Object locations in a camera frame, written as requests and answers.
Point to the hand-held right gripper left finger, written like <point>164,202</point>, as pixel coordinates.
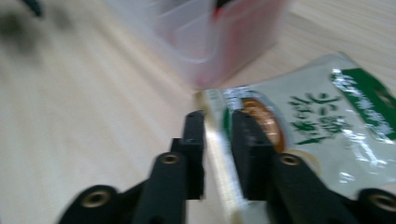
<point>193,155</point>

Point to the clear plastic container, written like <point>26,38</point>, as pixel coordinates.
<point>186,34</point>

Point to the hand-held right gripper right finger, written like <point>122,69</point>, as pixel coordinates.
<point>252,161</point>

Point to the green and white sauce packet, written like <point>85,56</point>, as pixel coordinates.
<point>327,149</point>

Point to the red and black snack packet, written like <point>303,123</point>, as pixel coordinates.
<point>249,34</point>

